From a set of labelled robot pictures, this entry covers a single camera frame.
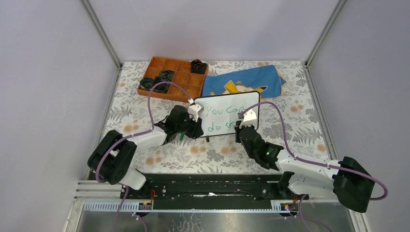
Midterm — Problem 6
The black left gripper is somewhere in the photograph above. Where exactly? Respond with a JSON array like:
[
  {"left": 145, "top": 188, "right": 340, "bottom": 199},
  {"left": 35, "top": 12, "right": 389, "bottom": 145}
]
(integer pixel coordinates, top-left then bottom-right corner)
[{"left": 176, "top": 113, "right": 204, "bottom": 140}]

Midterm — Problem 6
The black framed whiteboard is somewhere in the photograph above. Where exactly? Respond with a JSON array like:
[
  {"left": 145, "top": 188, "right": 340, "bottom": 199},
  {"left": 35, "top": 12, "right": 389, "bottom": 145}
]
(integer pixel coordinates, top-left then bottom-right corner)
[{"left": 194, "top": 91, "right": 260, "bottom": 137}]

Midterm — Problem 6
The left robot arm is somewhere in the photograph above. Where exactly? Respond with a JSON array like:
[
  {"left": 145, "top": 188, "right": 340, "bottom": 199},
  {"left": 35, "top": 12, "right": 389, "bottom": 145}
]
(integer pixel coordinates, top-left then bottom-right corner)
[{"left": 87, "top": 103, "right": 204, "bottom": 199}]

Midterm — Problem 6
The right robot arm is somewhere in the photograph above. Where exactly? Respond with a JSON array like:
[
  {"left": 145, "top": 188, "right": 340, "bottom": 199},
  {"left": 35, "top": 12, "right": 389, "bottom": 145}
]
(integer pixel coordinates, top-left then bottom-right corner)
[{"left": 234, "top": 121, "right": 375, "bottom": 213}]

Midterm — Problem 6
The floral tablecloth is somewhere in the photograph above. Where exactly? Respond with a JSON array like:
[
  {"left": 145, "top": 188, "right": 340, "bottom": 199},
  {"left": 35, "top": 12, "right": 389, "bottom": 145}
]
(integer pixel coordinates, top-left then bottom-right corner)
[{"left": 104, "top": 61, "right": 329, "bottom": 174}]

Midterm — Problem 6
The wooden compartment tray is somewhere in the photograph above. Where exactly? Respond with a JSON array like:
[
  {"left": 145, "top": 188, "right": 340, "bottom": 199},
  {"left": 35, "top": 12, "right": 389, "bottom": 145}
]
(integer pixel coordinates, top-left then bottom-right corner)
[{"left": 137, "top": 57, "right": 209, "bottom": 102}]

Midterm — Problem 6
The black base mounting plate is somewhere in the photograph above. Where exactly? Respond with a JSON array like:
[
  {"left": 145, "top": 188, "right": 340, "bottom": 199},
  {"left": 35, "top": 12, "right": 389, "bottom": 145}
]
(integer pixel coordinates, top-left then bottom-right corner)
[{"left": 132, "top": 174, "right": 301, "bottom": 203}]

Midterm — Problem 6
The blue cartoon cloth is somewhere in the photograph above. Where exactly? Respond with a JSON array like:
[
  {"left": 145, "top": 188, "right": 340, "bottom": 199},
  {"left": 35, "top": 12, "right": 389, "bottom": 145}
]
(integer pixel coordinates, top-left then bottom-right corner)
[{"left": 202, "top": 65, "right": 287, "bottom": 98}]

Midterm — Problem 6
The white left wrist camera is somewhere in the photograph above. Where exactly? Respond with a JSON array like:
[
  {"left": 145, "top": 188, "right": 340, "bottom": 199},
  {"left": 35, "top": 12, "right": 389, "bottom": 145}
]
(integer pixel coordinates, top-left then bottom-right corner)
[{"left": 188, "top": 98, "right": 204, "bottom": 122}]

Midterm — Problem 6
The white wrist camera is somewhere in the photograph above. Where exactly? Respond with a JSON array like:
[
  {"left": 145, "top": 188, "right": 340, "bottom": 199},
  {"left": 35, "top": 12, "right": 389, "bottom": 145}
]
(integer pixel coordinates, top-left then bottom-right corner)
[
  {"left": 188, "top": 98, "right": 204, "bottom": 122},
  {"left": 238, "top": 109, "right": 258, "bottom": 128}
]

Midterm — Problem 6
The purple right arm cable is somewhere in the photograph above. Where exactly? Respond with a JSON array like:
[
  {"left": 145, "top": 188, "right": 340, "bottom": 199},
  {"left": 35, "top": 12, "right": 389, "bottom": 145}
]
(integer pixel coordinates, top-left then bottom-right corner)
[{"left": 242, "top": 101, "right": 389, "bottom": 202}]

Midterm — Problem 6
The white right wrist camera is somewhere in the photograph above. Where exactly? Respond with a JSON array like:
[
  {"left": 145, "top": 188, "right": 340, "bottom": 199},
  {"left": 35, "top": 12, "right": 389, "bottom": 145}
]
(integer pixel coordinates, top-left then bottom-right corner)
[{"left": 238, "top": 109, "right": 258, "bottom": 128}]

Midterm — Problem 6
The black coiled cable front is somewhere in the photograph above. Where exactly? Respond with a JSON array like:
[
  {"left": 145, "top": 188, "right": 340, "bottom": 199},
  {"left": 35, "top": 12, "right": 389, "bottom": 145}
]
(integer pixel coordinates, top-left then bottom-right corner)
[{"left": 152, "top": 77, "right": 171, "bottom": 93}]

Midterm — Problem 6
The slotted cable duct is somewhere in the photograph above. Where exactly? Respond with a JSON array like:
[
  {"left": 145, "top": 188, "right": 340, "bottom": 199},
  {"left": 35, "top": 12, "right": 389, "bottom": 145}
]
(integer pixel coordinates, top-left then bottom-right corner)
[{"left": 74, "top": 181, "right": 297, "bottom": 214}]

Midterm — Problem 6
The black coiled cable far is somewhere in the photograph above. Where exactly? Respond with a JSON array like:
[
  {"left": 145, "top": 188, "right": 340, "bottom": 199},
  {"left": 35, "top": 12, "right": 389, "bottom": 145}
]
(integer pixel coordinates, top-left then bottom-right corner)
[{"left": 190, "top": 59, "right": 208, "bottom": 75}]

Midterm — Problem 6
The black coiled cable left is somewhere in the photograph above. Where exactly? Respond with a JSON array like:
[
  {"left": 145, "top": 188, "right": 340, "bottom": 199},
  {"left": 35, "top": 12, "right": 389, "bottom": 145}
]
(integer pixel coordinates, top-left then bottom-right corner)
[{"left": 139, "top": 77, "right": 154, "bottom": 91}]

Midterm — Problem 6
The right aluminium frame post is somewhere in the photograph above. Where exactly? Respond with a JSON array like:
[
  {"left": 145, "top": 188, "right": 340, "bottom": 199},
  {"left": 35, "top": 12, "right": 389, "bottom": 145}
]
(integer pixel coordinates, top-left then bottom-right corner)
[{"left": 305, "top": 0, "right": 347, "bottom": 67}]

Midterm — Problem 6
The aluminium frame post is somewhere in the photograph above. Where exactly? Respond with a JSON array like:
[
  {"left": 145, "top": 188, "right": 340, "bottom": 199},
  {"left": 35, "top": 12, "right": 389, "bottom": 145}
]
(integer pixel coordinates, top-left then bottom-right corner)
[
  {"left": 80, "top": 0, "right": 122, "bottom": 69},
  {"left": 305, "top": 0, "right": 347, "bottom": 67}
]

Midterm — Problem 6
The left aluminium frame post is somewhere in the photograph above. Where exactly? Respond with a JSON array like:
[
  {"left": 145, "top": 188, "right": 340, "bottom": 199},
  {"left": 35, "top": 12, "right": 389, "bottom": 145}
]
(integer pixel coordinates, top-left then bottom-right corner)
[{"left": 80, "top": 0, "right": 122, "bottom": 69}]

